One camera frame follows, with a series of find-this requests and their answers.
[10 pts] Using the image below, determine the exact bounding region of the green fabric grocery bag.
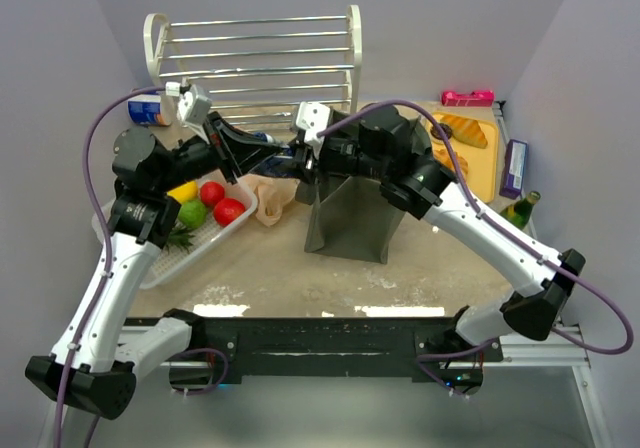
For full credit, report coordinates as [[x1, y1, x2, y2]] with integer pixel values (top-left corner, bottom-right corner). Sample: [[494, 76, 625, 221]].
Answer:
[[294, 107, 434, 265]]

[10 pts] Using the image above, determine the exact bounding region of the banana print plastic bag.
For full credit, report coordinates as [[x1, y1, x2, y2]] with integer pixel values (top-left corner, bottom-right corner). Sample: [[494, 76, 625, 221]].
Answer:
[[244, 174, 298, 227]]

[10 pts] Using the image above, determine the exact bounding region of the blue chips bag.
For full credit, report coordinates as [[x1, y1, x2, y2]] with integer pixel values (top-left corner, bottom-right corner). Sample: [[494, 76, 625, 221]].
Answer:
[[251, 132, 303, 180]]

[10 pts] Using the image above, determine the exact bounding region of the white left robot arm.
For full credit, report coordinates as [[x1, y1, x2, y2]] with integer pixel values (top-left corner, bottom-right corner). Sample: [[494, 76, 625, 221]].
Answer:
[[25, 113, 281, 420]]

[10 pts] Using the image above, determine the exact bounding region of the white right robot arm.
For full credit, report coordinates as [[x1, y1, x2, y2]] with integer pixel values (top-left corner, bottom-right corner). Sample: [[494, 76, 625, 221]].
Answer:
[[292, 102, 586, 357]]

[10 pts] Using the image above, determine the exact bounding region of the yellow food tray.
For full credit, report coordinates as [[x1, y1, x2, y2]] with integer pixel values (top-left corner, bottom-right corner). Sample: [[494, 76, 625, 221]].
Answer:
[[433, 111, 499, 203]]

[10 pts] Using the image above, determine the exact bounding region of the yellow toy lemon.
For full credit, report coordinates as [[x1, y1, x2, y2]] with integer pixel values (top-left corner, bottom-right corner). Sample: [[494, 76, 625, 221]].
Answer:
[[167, 181, 199, 204]]

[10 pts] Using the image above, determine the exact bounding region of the blue white can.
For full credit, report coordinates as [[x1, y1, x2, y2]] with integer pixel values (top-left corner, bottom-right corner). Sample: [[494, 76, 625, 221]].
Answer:
[[127, 92, 172, 127]]

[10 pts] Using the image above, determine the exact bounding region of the chocolate donut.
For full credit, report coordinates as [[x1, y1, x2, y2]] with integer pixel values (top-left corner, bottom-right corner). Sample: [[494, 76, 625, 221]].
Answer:
[[430, 123, 453, 144]]

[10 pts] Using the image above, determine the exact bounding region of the green toy lime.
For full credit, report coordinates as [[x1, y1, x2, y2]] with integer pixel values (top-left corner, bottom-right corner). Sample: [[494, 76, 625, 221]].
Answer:
[[178, 199, 208, 230]]

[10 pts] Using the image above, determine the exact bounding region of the red toy tomato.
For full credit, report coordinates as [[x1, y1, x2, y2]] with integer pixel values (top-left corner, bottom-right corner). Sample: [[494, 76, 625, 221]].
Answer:
[[199, 181, 226, 208], [212, 198, 246, 227]]

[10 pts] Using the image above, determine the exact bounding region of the toy pineapple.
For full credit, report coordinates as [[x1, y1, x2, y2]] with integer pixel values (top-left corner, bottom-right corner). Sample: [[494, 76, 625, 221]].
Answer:
[[164, 224, 194, 253]]

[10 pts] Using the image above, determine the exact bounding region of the pink box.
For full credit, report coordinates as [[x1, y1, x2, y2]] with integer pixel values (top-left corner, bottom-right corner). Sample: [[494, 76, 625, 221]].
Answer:
[[441, 90, 495, 107]]

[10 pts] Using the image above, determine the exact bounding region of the croissant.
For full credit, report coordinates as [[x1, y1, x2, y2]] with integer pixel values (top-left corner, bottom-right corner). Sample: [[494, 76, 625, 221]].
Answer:
[[440, 114, 488, 149]]

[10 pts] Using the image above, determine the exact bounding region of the white plastic basket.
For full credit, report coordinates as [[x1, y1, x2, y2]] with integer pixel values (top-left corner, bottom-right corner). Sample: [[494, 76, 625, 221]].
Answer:
[[91, 170, 259, 290]]

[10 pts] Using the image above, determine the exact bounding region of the purple box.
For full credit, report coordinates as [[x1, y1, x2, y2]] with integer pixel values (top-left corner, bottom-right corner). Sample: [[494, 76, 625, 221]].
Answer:
[[499, 139, 528, 199]]

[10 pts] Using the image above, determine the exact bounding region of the white metal shelf rack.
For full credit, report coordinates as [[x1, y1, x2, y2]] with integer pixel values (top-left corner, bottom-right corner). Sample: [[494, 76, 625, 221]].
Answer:
[[143, 4, 363, 131]]

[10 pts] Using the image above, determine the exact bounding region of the green glass bottle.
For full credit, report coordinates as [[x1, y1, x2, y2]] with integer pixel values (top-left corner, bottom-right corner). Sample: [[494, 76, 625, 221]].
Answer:
[[500, 191, 541, 230]]

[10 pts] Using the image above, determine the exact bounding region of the glazed bread ring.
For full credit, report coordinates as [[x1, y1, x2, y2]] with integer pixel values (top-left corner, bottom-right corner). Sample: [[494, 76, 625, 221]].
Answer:
[[433, 147, 470, 179]]

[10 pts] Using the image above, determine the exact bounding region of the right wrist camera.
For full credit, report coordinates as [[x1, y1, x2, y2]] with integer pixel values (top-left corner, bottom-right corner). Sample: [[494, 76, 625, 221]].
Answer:
[[293, 102, 332, 159]]

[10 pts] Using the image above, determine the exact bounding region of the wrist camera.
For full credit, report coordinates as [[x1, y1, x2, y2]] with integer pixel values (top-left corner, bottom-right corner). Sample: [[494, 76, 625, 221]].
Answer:
[[293, 102, 332, 159], [164, 81, 211, 133]]

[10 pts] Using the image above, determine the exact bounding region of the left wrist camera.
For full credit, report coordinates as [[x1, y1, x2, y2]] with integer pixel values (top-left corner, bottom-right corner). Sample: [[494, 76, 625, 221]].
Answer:
[[164, 81, 211, 133]]

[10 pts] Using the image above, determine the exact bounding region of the black base frame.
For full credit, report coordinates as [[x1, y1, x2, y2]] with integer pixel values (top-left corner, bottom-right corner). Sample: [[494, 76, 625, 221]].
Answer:
[[170, 310, 502, 392]]

